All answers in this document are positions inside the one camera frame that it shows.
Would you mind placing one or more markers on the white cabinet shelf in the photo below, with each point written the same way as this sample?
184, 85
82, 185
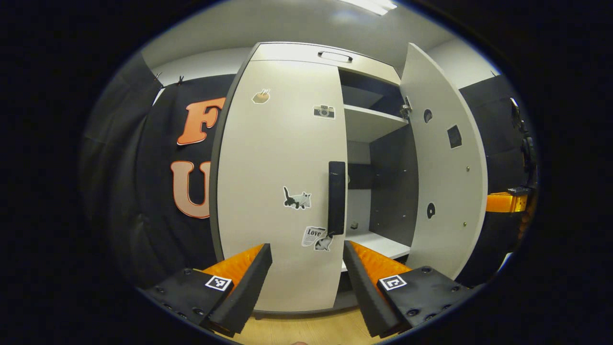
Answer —
368, 122
383, 244

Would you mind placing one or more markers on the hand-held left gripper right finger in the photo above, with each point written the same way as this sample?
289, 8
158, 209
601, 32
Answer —
366, 297

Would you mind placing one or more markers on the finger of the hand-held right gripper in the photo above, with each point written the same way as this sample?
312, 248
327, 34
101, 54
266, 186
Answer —
500, 202

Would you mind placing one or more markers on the grey double-door shoe cabinet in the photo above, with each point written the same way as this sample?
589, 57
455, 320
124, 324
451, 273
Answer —
392, 191

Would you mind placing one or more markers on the long ceiling light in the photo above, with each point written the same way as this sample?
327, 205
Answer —
376, 5

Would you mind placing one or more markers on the white cabinet drawer front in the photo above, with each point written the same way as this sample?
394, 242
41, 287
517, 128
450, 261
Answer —
287, 51

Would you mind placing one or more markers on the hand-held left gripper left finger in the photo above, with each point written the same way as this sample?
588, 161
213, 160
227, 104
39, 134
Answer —
246, 292

